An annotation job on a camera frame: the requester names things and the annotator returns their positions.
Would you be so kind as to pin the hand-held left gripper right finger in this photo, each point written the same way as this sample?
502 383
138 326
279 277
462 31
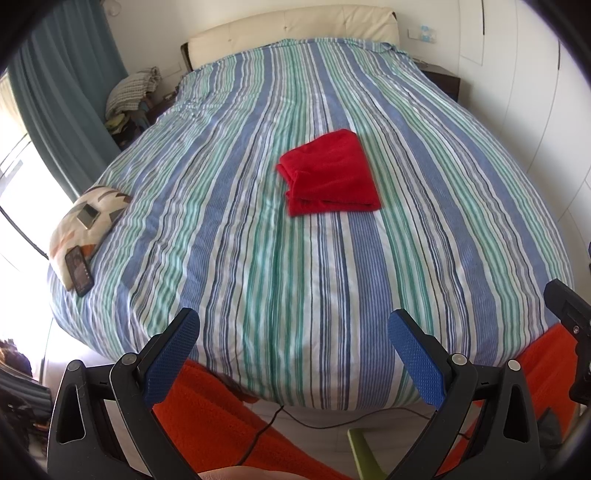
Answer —
415 362

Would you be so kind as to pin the checked folded blanket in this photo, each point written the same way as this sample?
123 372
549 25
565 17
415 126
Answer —
131 90

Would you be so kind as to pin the patterned cushion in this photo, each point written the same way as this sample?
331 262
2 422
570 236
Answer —
99 207

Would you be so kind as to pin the dark wooden nightstand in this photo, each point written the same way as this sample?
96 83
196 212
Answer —
441 81
164 107

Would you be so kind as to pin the cream padded headboard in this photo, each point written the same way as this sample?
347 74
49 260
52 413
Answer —
295 37

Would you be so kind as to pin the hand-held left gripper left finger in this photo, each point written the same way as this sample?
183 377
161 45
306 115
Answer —
170 362

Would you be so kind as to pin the red knit sweater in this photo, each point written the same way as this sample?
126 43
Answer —
330 175

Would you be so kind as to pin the striped bed cover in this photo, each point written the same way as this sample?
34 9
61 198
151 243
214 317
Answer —
258 258

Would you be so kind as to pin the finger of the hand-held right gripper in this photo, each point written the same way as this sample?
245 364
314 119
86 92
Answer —
568 307

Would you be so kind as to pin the black smartphone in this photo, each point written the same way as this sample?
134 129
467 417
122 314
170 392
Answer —
79 271

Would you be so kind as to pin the green plastic object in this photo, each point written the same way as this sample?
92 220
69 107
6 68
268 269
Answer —
364 454

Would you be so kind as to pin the pile of clothes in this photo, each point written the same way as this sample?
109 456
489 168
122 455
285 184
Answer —
124 129

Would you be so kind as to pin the blue curtain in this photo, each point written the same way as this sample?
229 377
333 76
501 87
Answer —
64 92

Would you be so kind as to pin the window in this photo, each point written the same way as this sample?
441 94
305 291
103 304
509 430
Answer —
18 166

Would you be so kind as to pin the orange fleece clothing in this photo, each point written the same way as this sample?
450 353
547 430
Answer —
207 415

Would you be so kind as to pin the white wall socket panel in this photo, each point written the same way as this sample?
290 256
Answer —
422 33

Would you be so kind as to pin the dark clutter pile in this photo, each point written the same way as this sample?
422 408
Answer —
21 392

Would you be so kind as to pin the white wardrobe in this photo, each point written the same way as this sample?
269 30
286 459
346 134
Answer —
531 115

